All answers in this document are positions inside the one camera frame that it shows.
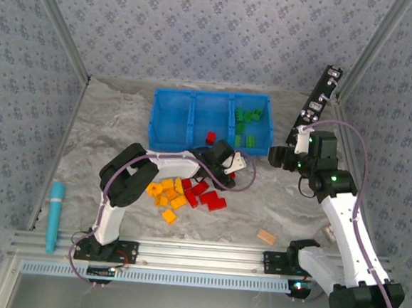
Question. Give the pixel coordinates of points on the red lego brick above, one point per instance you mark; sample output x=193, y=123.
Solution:
x=211, y=138
x=218, y=205
x=191, y=198
x=231, y=175
x=209, y=197
x=200, y=188
x=186, y=184

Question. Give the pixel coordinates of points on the orange square lego brick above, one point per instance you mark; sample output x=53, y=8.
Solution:
x=169, y=216

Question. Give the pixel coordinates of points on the orange curved lego brick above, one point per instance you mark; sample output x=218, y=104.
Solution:
x=179, y=185

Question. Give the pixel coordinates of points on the small wooden block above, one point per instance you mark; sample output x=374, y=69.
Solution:
x=266, y=237

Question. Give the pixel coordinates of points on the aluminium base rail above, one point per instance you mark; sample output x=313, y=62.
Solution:
x=198, y=255

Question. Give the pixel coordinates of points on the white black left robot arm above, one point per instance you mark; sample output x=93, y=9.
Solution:
x=176, y=162

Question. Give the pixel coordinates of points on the black panel with metal fittings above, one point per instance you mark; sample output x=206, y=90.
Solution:
x=320, y=89

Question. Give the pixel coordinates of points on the aluminium frame leg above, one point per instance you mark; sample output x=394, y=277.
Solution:
x=3, y=280

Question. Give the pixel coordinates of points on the small metal fitting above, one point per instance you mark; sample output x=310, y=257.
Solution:
x=335, y=73
x=324, y=98
x=331, y=82

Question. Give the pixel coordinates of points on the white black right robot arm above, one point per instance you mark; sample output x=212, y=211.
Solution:
x=346, y=225

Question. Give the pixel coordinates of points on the teal cylindrical tool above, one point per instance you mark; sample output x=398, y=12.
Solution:
x=55, y=213

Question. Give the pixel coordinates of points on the aluminium frame post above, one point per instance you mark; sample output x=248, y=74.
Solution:
x=62, y=25
x=374, y=49

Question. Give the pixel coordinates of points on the blue three-compartment plastic bin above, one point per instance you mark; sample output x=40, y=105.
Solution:
x=172, y=123

